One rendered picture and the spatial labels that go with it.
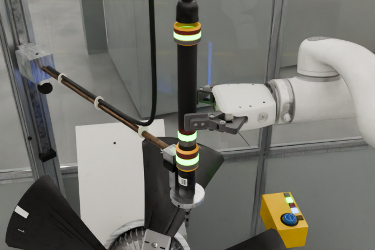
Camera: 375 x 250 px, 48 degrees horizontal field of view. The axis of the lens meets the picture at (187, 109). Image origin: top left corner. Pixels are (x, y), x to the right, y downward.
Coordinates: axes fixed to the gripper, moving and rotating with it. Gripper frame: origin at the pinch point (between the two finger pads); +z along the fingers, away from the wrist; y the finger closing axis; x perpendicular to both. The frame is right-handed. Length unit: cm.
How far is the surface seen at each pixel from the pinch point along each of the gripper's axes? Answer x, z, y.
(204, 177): -25.2, -5.7, 10.6
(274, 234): -44, -24, 8
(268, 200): -58, -32, 34
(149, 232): -39.6, 8.0, 9.1
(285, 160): -72, -53, 70
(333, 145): -66, -74, 70
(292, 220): -57, -36, 23
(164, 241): -38.1, 4.7, 4.5
